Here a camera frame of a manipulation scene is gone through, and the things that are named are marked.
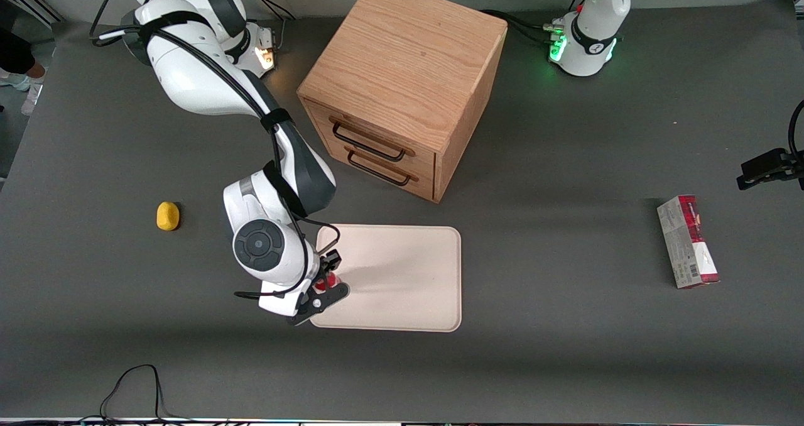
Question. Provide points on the red and grey carton box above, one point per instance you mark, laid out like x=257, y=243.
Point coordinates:
x=688, y=244

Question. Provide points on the white shoe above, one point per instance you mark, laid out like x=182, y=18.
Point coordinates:
x=16, y=81
x=30, y=102

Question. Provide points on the person leg in black trousers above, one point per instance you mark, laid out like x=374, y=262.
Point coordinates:
x=12, y=52

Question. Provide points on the yellow lemon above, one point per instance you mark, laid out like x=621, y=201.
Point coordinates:
x=168, y=216

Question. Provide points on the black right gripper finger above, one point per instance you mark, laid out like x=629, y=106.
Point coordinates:
x=331, y=264
x=326, y=301

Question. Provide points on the wooden drawer cabinet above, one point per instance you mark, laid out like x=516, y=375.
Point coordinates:
x=408, y=55

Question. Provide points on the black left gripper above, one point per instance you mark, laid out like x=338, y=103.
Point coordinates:
x=767, y=167

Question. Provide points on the beige plastic tray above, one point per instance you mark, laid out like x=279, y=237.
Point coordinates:
x=402, y=278

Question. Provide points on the wooden drawer front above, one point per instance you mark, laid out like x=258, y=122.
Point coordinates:
x=383, y=184
x=377, y=134

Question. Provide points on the red coke bottle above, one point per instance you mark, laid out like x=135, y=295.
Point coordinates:
x=326, y=283

